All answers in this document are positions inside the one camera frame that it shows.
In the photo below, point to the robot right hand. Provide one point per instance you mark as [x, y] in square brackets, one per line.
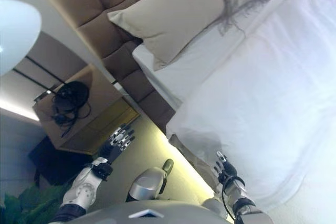
[227, 170]

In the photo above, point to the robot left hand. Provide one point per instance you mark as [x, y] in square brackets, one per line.
[115, 145]

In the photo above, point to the white duvet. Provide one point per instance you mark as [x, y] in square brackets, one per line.
[262, 103]

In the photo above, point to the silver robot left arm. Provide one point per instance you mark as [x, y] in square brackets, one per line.
[84, 190]

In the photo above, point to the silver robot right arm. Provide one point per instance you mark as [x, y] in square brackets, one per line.
[244, 205]

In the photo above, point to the silver robot right leg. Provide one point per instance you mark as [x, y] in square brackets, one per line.
[214, 208]

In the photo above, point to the silver robot leg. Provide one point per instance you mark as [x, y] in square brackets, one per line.
[147, 182]
[214, 208]

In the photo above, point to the wooden nightstand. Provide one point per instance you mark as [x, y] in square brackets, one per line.
[86, 113]

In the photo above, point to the silver robot left leg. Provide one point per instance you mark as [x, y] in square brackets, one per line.
[147, 182]

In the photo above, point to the silver robot torso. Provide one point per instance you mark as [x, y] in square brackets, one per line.
[157, 213]

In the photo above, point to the green leafy plant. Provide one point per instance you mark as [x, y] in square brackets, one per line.
[31, 203]

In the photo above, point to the beige pillow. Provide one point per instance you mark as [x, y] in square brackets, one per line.
[170, 16]

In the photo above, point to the brown upholstered headboard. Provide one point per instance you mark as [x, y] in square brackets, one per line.
[94, 6]

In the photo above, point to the white lamp shade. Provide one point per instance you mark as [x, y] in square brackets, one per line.
[15, 35]

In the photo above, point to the grey fringed throw blanket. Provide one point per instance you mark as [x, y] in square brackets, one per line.
[241, 3]

